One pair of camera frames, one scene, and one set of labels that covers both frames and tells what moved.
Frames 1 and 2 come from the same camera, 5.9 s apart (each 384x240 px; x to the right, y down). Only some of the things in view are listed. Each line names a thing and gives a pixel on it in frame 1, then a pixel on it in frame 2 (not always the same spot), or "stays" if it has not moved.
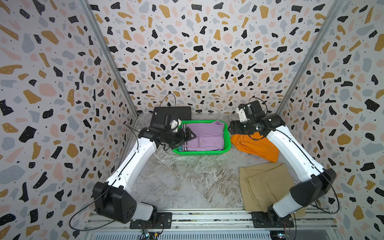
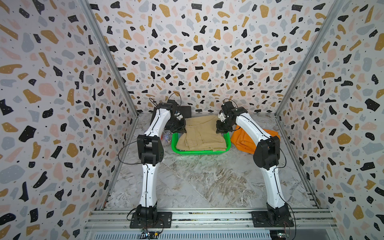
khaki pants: (263, 185) -> (201, 135)
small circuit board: (149, 235) stays
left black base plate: (164, 221) stays
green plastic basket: (227, 139) stays
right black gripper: (233, 127) -> (218, 130)
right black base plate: (260, 220) stays
